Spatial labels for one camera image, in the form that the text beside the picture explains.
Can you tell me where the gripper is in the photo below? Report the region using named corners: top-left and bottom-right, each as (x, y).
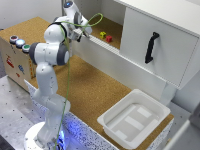
top-left (70, 25), bottom-right (92, 40)

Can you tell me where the yellow block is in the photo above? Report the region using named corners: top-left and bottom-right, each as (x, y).
top-left (99, 31), bottom-right (108, 39)

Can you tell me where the pink block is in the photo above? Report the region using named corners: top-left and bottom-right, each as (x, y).
top-left (105, 35), bottom-right (113, 43)

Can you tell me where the white cabinet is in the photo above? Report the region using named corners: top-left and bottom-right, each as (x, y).
top-left (61, 0), bottom-right (200, 107)

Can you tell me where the green button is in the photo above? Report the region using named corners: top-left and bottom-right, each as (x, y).
top-left (21, 43), bottom-right (32, 54)

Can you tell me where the blue button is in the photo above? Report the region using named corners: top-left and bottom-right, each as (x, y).
top-left (15, 38), bottom-right (27, 48)

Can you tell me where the red button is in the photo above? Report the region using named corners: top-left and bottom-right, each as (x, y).
top-left (9, 34), bottom-right (19, 45)

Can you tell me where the white sliding door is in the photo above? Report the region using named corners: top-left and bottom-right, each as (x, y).
top-left (118, 6), bottom-right (200, 90)

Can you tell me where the white plastic box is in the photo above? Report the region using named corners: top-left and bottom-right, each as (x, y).
top-left (96, 88), bottom-right (172, 150)

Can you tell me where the green cable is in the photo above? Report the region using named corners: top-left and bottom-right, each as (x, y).
top-left (52, 12), bottom-right (104, 150)

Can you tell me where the black door handle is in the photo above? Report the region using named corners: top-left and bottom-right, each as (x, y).
top-left (144, 31), bottom-right (160, 65)

